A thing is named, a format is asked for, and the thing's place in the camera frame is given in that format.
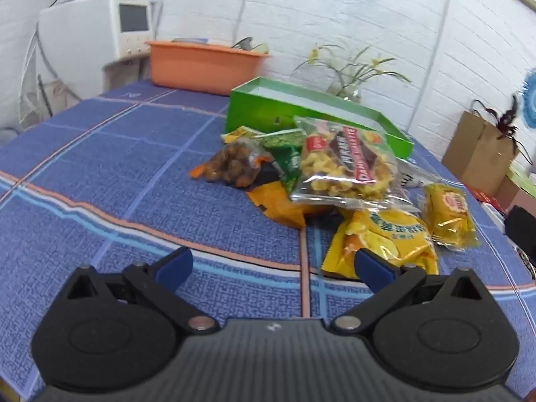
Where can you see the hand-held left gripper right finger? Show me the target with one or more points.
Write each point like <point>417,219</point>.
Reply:
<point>374,270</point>

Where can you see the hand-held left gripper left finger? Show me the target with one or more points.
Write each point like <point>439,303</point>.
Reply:
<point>173,266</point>

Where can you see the large yellow snack packet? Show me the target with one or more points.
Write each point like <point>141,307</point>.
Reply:
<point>385,234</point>

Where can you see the small yellow cake packet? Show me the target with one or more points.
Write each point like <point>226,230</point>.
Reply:
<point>448,211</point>

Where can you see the orange snack packet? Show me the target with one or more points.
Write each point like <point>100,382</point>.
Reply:
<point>280,203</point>

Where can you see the green cardboard box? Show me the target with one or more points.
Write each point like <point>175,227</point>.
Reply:
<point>259,109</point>

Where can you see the small brown box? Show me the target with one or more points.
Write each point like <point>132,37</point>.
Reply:
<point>508,192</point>

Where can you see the brown cardboard box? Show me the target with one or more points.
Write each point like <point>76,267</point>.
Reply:
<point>473,150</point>

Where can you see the white snack packet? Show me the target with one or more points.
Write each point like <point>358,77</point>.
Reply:
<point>412,178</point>

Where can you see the clear packet of yellow cookies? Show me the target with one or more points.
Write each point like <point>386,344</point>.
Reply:
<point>343,167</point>

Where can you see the clear packet of brown nuts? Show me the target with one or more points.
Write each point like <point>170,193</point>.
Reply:
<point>234,163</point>

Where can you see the large blue paper fan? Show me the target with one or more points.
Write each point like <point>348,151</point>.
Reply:
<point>529,100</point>

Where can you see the green snack packet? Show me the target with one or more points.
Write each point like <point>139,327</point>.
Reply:
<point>289,155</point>

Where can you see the small yellow green-print packet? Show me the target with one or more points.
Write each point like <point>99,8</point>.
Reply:
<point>240,134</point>

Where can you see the glass vase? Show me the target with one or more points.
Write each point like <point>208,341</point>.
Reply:
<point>349,92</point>

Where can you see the orange plastic basin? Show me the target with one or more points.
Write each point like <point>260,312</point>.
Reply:
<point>201,69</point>

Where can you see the yellow flowered plant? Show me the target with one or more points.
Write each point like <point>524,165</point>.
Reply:
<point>341,71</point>

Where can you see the tub with blue orange lid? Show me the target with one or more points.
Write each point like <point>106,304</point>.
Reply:
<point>190,41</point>

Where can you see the metal plate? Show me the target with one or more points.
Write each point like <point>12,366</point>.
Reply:
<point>243,44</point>

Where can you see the pale green plate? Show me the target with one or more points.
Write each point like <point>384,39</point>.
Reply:
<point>260,48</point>

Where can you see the white appliance with screen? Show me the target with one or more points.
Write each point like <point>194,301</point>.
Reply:
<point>83,33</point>

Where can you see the white wall conduit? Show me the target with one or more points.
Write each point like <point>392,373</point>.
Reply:
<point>444,25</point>
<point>245,4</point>

